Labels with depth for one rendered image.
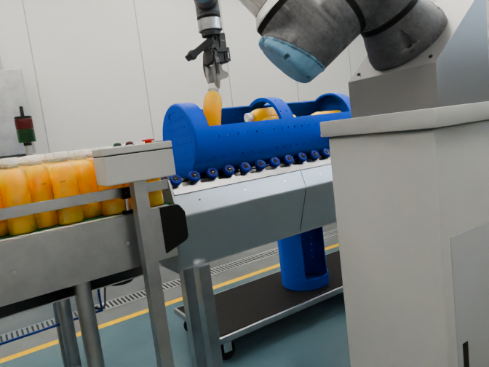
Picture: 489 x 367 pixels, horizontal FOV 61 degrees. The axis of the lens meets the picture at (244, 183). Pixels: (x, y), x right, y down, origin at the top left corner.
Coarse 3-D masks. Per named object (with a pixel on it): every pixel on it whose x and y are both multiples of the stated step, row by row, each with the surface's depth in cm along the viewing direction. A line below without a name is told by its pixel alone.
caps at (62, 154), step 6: (30, 156) 116; (36, 156) 117; (42, 156) 134; (48, 156) 123; (54, 156) 117; (60, 156) 117; (66, 156) 118; (0, 162) 116; (6, 162) 109; (12, 162) 110; (18, 162) 135
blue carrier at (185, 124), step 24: (336, 96) 195; (168, 120) 160; (192, 120) 146; (240, 120) 187; (264, 120) 162; (288, 120) 169; (312, 120) 176; (192, 144) 147; (216, 144) 150; (240, 144) 156; (264, 144) 163; (288, 144) 171; (312, 144) 180; (192, 168) 150; (216, 168) 157
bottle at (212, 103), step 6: (210, 90) 157; (216, 90) 158; (204, 96) 157; (210, 96) 155; (216, 96) 156; (204, 102) 156; (210, 102) 155; (216, 102) 155; (204, 108) 156; (210, 108) 155; (216, 108) 156; (204, 114) 156; (210, 114) 155; (216, 114) 156; (210, 120) 155; (216, 120) 156
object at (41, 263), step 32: (96, 224) 118; (128, 224) 124; (160, 224) 129; (0, 256) 105; (32, 256) 109; (64, 256) 114; (96, 256) 119; (128, 256) 124; (160, 256) 130; (0, 288) 105; (32, 288) 109; (64, 288) 124; (96, 288) 121; (64, 320) 153; (96, 320) 121; (96, 352) 120
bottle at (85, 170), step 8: (80, 160) 123; (88, 160) 124; (80, 168) 122; (88, 168) 123; (80, 176) 122; (88, 176) 123; (80, 184) 123; (88, 184) 123; (96, 184) 126; (80, 192) 123; (88, 192) 123; (88, 208) 123; (96, 208) 125; (88, 216) 124; (96, 216) 125
